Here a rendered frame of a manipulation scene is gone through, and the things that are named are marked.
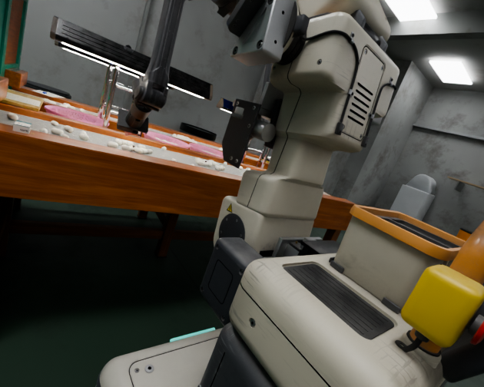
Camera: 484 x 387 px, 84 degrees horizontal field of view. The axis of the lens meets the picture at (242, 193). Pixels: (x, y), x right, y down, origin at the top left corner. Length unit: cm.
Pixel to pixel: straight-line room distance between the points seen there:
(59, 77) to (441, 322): 406
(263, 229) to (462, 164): 853
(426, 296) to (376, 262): 14
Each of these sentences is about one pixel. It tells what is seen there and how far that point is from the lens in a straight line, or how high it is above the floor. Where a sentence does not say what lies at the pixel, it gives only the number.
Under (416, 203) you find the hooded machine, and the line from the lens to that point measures 840.
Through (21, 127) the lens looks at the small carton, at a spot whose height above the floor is 78.
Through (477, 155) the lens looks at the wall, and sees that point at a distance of 903.
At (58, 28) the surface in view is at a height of 108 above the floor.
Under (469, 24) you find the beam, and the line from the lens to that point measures 598.
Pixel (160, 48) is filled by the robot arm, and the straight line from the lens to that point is 94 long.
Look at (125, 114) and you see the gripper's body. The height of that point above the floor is 88.
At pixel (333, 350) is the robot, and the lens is 35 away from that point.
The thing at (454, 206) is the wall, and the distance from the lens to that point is 892.
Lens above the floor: 99
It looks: 14 degrees down
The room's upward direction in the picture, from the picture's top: 20 degrees clockwise
